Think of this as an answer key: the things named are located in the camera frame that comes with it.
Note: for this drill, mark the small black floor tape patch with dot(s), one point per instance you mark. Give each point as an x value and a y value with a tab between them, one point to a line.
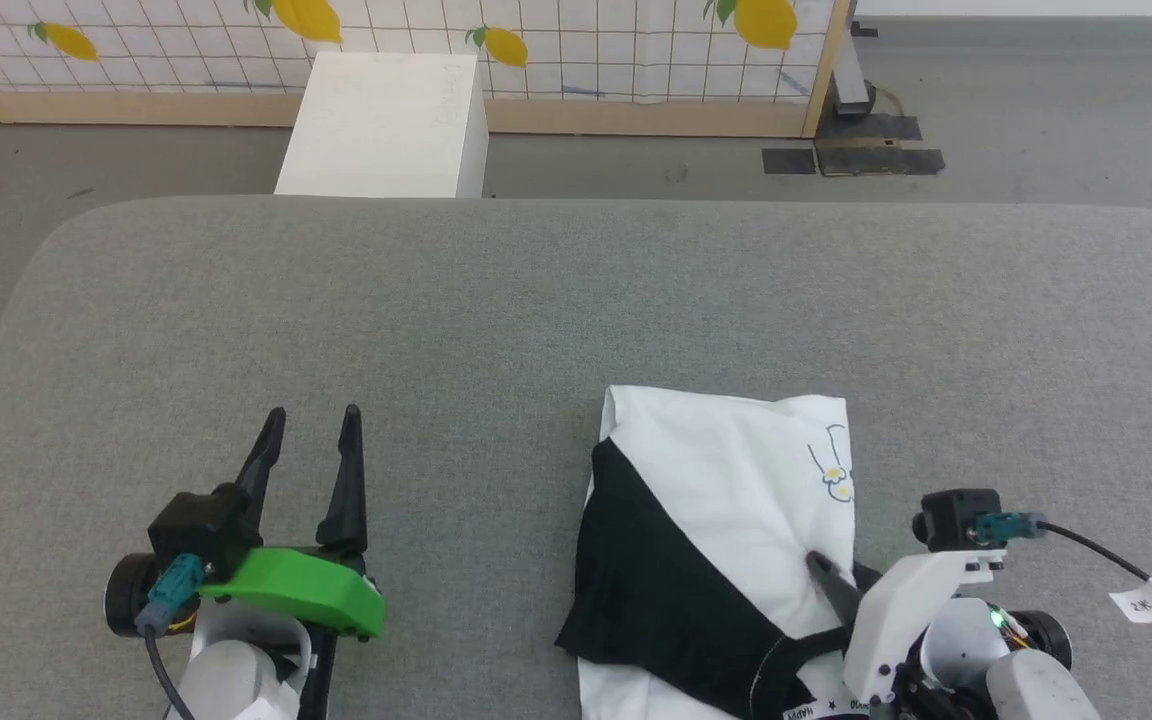
789	161

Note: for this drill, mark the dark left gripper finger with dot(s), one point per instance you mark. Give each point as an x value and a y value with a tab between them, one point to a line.
264	465
346	500

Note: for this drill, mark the white box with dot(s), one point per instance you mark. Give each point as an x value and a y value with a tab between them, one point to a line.
386	125

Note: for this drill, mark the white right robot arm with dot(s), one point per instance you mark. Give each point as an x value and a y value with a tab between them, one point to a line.
1016	680

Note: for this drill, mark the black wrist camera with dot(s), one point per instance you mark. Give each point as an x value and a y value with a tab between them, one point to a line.
956	520
201	525

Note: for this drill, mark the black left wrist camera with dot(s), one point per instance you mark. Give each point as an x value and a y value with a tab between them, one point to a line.
201	525

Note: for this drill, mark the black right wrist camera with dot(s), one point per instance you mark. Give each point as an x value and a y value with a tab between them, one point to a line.
956	520

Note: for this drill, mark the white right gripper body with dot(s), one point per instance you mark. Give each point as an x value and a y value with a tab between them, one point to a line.
896	620

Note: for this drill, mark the white and black raglan shirt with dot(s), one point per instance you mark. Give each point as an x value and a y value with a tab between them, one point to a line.
716	480

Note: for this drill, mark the grey metal stand foot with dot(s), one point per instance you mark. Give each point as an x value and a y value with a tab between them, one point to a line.
851	80

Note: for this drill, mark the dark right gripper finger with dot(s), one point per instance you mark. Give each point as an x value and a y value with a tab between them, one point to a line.
833	588

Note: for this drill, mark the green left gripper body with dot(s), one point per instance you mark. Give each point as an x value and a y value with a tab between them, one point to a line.
301	590

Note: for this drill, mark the large black floor tape patch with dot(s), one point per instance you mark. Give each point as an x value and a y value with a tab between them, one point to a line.
881	145

